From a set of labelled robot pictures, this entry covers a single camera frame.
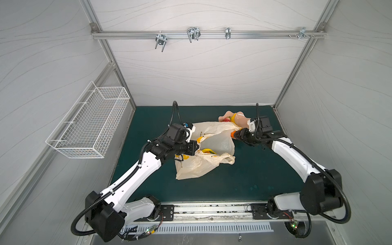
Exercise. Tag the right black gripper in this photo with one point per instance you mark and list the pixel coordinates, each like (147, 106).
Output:
(241, 135)

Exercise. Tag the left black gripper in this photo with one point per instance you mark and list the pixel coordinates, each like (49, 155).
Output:
(191, 148)

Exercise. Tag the cream banana-print plastic bag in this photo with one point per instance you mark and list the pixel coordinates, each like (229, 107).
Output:
(209, 135)

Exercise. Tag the large yellow banana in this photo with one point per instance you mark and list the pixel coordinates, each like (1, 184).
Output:
(208, 151)

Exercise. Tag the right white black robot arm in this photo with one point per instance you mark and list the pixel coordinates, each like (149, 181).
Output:
(322, 193)

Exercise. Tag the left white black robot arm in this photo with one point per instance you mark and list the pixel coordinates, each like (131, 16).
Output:
(122, 189)

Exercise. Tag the pink scalloped fruit bowl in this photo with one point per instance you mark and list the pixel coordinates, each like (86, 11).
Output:
(242, 120)

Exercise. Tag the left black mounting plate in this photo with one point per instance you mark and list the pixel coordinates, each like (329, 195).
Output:
(165, 213)

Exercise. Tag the black mounting plate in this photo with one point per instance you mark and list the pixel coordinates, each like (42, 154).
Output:
(260, 211)
(165, 213)

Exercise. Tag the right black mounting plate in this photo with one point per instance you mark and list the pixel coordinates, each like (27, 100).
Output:
(260, 211)

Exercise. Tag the metal hook clamp left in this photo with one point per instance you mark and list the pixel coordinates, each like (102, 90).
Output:
(161, 40)

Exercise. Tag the metal hook clamp small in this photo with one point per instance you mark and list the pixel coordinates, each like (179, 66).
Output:
(227, 33)

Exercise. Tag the metal hook clamp middle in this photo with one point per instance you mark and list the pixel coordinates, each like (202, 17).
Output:
(193, 33)

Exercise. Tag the aluminium top crossbar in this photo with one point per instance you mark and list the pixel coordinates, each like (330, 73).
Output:
(220, 34)

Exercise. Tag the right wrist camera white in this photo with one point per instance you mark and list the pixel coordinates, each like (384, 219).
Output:
(252, 126)

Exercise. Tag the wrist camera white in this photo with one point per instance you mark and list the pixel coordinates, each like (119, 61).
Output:
(252, 126)
(190, 129)

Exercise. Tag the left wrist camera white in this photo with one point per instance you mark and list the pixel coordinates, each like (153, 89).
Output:
(190, 129)

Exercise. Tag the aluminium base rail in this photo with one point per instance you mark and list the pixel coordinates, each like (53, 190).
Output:
(214, 211)

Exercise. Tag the white slotted cable duct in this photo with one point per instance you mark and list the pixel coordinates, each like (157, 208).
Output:
(214, 228)

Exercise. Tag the white wire basket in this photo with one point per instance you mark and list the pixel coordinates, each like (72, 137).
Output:
(87, 129)

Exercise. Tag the metal bracket clamp right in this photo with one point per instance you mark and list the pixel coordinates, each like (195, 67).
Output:
(302, 35)

